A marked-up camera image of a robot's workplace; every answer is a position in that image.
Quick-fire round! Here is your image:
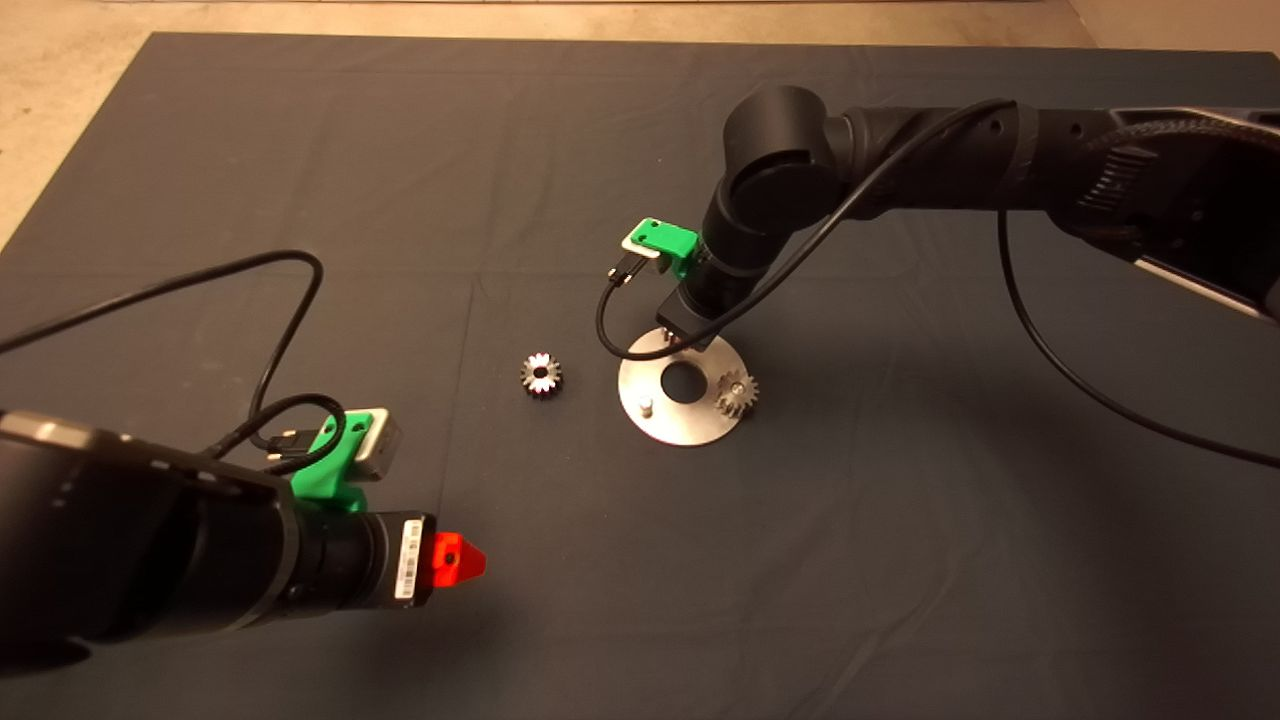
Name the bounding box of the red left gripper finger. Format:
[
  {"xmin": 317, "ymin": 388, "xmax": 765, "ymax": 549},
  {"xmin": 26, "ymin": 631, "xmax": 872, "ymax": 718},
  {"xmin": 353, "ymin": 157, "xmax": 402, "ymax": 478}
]
[{"xmin": 432, "ymin": 531, "xmax": 487, "ymax": 589}]

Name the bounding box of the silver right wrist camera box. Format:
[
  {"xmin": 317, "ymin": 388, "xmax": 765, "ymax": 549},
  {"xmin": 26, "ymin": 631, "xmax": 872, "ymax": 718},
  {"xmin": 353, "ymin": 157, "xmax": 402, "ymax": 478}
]
[{"xmin": 620, "ymin": 232, "xmax": 671, "ymax": 276}]

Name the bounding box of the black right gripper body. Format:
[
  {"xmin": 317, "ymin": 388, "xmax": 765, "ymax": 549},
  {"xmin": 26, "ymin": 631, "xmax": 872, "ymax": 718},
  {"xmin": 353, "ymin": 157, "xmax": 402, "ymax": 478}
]
[{"xmin": 655, "ymin": 288, "xmax": 736, "ymax": 353}]

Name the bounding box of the green right camera mount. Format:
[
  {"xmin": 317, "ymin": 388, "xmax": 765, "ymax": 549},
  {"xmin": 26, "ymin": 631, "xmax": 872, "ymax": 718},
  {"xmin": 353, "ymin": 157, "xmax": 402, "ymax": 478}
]
[{"xmin": 632, "ymin": 218, "xmax": 701, "ymax": 281}]

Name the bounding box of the black right camera cable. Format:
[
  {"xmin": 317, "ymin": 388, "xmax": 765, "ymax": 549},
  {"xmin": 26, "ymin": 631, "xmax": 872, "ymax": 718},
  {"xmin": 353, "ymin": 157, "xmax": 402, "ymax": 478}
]
[{"xmin": 596, "ymin": 98, "xmax": 1280, "ymax": 469}]

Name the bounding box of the round metal carrier plate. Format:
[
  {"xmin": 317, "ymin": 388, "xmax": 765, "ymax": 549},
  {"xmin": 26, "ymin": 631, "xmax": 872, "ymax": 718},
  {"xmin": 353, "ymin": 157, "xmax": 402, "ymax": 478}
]
[{"xmin": 617, "ymin": 330, "xmax": 750, "ymax": 448}]

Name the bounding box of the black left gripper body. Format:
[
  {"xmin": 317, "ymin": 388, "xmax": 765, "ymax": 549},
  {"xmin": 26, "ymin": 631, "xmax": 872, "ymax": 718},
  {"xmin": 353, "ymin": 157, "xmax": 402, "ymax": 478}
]
[{"xmin": 365, "ymin": 511, "xmax": 438, "ymax": 609}]

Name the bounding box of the black camera cable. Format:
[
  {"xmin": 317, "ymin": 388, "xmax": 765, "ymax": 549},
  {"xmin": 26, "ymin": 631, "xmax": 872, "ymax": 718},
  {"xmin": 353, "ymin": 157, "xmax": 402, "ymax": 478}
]
[
  {"xmin": 0, "ymin": 250, "xmax": 348, "ymax": 474},
  {"xmin": 596, "ymin": 98, "xmax": 1280, "ymax": 469}
]

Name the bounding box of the dark grey table cloth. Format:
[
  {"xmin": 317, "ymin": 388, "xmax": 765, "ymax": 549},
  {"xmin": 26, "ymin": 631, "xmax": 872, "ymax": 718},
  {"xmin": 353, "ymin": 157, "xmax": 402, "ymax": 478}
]
[{"xmin": 0, "ymin": 33, "xmax": 1280, "ymax": 720}]

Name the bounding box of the small steel planetary gear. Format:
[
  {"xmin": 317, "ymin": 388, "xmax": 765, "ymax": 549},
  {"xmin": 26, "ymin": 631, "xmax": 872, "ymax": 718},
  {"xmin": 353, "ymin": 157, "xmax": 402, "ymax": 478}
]
[
  {"xmin": 520, "ymin": 352, "xmax": 564, "ymax": 399},
  {"xmin": 713, "ymin": 368, "xmax": 761, "ymax": 421}
]

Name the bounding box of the black left camera cable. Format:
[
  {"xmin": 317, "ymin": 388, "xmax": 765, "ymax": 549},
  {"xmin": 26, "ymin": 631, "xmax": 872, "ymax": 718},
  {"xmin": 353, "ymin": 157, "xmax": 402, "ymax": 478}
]
[{"xmin": 0, "ymin": 250, "xmax": 348, "ymax": 474}]

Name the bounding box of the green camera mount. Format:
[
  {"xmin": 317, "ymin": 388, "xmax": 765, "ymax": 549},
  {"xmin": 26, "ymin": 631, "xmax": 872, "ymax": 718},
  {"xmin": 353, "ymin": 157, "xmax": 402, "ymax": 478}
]
[
  {"xmin": 292, "ymin": 408, "xmax": 376, "ymax": 514},
  {"xmin": 632, "ymin": 218, "xmax": 701, "ymax": 281}
]

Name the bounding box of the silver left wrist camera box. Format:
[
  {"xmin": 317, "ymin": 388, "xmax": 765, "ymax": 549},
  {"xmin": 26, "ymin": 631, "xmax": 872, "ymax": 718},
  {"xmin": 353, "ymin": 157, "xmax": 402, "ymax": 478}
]
[{"xmin": 345, "ymin": 406, "xmax": 403, "ymax": 483}]

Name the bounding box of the green left camera mount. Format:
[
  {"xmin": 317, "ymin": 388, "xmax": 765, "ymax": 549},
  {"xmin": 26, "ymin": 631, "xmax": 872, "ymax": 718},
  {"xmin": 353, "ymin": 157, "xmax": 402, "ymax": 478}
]
[{"xmin": 292, "ymin": 408, "xmax": 376, "ymax": 514}]

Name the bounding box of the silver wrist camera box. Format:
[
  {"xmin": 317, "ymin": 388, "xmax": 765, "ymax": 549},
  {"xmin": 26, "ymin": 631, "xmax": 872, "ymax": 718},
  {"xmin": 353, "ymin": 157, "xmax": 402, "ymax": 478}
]
[
  {"xmin": 620, "ymin": 232, "xmax": 671, "ymax": 276},
  {"xmin": 345, "ymin": 406, "xmax": 403, "ymax": 483}
]

